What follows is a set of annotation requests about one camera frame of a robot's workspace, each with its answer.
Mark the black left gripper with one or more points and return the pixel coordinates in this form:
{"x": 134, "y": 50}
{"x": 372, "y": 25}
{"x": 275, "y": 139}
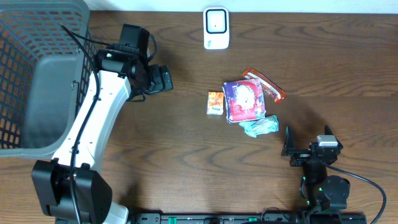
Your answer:
{"x": 166, "y": 78}

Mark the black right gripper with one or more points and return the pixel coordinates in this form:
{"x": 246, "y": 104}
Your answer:
{"x": 302, "y": 154}

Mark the teal snack wrapper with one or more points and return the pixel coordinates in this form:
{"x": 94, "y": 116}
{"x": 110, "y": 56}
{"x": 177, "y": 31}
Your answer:
{"x": 269, "y": 124}

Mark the orange snack bar wrapper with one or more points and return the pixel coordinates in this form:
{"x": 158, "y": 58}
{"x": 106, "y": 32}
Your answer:
{"x": 277, "y": 94}

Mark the small orange box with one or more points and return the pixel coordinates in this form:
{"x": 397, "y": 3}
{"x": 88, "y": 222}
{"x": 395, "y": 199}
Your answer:
{"x": 215, "y": 103}

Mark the purple red tissue pack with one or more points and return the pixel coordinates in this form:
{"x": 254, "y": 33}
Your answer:
{"x": 244, "y": 100}

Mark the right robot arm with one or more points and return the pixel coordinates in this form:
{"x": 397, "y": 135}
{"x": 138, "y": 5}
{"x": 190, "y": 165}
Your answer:
{"x": 324, "y": 193}

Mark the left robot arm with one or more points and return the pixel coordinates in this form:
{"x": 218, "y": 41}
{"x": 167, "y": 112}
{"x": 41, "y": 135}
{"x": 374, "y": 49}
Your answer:
{"x": 70, "y": 187}

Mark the white barcode scanner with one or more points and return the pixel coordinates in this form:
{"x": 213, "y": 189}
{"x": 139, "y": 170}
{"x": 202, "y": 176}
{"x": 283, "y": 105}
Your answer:
{"x": 216, "y": 34}

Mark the grey plastic mesh basket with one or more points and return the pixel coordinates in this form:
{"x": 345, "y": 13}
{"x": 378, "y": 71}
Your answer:
{"x": 45, "y": 48}

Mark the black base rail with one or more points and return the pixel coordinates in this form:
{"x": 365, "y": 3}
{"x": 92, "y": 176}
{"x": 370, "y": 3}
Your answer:
{"x": 275, "y": 218}

